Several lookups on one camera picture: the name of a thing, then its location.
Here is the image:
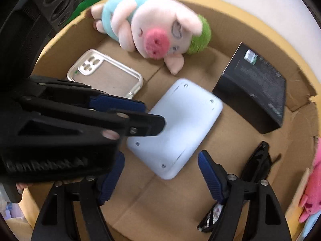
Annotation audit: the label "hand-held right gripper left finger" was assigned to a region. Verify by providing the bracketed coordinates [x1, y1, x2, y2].
[30, 152, 126, 241]

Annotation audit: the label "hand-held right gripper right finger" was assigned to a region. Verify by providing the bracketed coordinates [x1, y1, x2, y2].
[198, 150, 293, 241]

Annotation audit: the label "black sunglasses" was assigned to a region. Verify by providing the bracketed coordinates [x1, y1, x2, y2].
[197, 141, 272, 233]

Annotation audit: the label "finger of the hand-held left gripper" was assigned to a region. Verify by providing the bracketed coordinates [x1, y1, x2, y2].
[15, 97, 167, 141]
[25, 75, 146, 114]

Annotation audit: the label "brown cardboard box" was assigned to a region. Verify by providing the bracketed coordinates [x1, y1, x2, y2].
[21, 0, 318, 241]

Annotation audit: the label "pink pig plush toy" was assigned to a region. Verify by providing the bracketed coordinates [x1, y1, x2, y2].
[91, 0, 212, 75]

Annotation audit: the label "clear phone case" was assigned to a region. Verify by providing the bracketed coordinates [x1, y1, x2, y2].
[66, 49, 144, 99]

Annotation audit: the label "white device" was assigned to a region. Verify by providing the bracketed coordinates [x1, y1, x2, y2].
[127, 78, 223, 180]

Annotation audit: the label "black product box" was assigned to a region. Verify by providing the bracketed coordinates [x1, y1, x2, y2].
[212, 42, 287, 135]

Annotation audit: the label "green leafy plant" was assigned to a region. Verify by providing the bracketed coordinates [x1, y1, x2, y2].
[71, 0, 107, 22]

